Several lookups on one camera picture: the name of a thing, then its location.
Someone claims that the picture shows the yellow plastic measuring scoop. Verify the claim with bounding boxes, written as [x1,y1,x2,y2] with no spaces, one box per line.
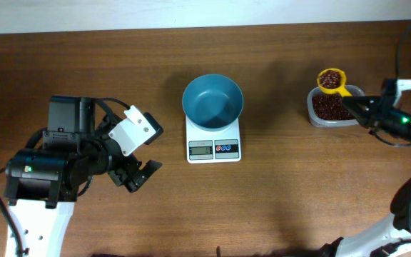
[317,68,352,97]

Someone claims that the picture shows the teal plastic bowl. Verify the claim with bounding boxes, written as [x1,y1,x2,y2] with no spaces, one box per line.
[182,74,244,131]

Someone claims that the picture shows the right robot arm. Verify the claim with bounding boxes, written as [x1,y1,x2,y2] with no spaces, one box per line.
[317,79,411,257]

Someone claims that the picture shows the red beans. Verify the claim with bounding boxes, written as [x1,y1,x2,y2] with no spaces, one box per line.
[311,70,356,121]

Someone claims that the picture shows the white digital kitchen scale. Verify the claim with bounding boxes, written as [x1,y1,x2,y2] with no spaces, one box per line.
[186,118,242,164]

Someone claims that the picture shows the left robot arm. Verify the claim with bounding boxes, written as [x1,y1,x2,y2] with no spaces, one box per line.
[3,96,163,256]

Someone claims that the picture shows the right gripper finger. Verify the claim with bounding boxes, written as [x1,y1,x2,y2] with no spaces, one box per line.
[347,104,382,129]
[341,96,382,111]

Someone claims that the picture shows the clear plastic container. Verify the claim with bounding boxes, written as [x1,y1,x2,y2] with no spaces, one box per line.
[307,87,359,128]

